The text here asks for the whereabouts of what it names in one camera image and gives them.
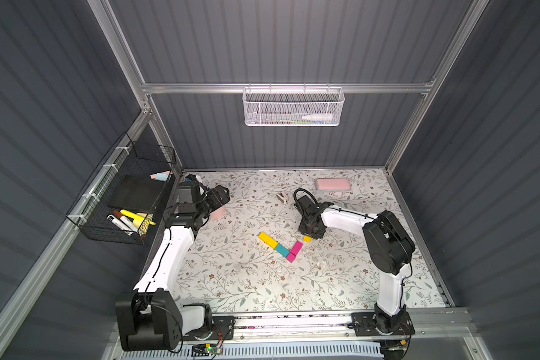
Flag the pastel sticky notes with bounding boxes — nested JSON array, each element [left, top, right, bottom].
[[150, 171, 171, 182]]

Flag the magenta long block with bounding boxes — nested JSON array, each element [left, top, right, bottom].
[[290, 241, 303, 256]]

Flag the magenta small block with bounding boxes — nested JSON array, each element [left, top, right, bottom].
[[286, 253, 296, 263]]

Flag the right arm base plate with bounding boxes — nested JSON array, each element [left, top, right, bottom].
[[346, 310, 416, 337]]

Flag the white marker in basket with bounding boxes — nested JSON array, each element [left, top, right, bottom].
[[107, 214, 134, 236]]

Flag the black wire basket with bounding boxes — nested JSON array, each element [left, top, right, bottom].
[[67, 134, 177, 245]]

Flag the black notebook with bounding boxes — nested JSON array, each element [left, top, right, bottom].
[[107, 175, 166, 213]]

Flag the white wire basket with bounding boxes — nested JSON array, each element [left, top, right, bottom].
[[242, 85, 345, 127]]

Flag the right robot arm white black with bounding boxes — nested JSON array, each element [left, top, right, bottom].
[[292, 188, 416, 336]]

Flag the white bottle in basket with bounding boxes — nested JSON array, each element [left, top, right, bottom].
[[301, 113, 334, 124]]

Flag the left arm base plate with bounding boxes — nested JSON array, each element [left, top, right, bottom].
[[183, 316, 236, 342]]

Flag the teal block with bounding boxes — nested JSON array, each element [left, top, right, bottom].
[[274, 244, 290, 258]]

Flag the small green circuit board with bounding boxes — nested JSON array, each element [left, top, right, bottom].
[[190, 343, 223, 359]]

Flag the yellow highlighter marker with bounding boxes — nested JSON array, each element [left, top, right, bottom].
[[120, 209, 155, 227]]

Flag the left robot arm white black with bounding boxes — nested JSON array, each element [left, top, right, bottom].
[[115, 175, 230, 353]]

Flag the pink pen cup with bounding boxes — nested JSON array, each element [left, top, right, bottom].
[[210, 205, 227, 220]]

